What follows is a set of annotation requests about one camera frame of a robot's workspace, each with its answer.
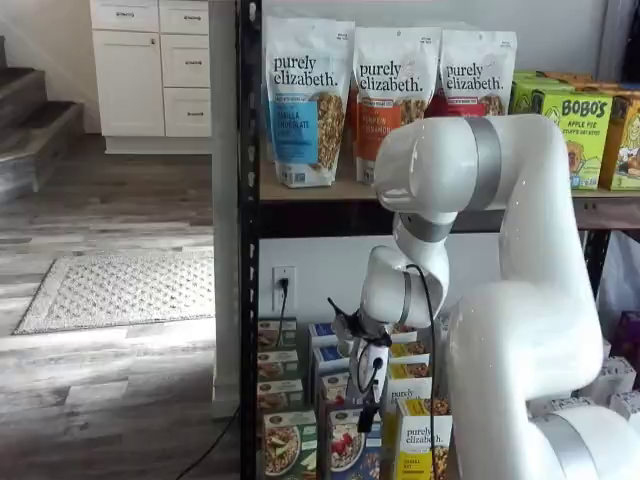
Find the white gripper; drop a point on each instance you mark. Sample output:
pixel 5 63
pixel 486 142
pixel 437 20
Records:
pixel 367 380

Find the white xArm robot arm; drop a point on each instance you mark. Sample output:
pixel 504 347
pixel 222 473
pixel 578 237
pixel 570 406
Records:
pixel 525 225

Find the blue and white cereal box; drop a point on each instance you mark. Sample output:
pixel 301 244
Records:
pixel 322 332
pixel 335 390
pixel 332 357
pixel 350 450

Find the green and white cereal box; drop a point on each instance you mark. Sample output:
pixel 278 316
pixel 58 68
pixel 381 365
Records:
pixel 290 445
pixel 277 365
pixel 280 395
pixel 270 335

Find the black metal shelf rack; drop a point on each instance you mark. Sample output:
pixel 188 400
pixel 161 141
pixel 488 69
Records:
pixel 248 250

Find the wooden shelf board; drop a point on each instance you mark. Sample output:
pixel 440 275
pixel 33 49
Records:
pixel 320 192

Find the green Bobo's apple pie box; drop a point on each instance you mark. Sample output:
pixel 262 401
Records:
pixel 585 130

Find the white patterned carton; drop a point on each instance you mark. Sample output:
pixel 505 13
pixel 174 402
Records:
pixel 627 406
pixel 616 375

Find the grey patterned floor rug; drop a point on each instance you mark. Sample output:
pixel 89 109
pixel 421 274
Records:
pixel 125 295

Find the purple package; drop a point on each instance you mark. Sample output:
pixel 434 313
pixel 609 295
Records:
pixel 630 332

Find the white plastic bag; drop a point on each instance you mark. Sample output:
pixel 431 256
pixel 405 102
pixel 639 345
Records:
pixel 622 275

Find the blue label granola bag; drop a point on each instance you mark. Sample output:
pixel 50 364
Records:
pixel 300 125

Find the red label granola bag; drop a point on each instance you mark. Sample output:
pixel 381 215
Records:
pixel 432 107
pixel 475 75

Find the orange label granola bag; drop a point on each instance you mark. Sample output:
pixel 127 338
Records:
pixel 385 90

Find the white cabinet drawer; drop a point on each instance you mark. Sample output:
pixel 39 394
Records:
pixel 185 17
pixel 185 62
pixel 125 14
pixel 187 114

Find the white kitchen cabinet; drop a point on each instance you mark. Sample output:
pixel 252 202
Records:
pixel 125 145

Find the white cabinet door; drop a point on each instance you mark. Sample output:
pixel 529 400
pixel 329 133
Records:
pixel 125 85

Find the grey wooden staircase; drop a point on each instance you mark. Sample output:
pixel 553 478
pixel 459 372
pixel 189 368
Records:
pixel 30 125

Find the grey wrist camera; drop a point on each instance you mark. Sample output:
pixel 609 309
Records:
pixel 345 322

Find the white wall outlet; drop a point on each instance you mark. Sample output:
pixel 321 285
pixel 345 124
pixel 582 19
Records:
pixel 283 272

